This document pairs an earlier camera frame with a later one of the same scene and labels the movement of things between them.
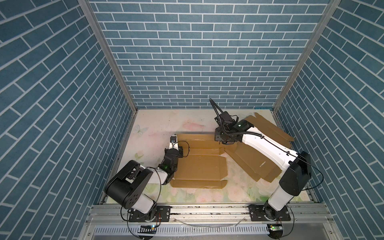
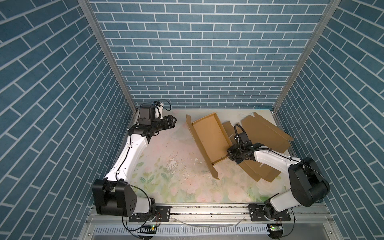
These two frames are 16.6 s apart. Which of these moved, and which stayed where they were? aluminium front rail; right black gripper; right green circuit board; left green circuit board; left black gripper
Moved: left black gripper; right black gripper
Stayed: left green circuit board; right green circuit board; aluminium front rail
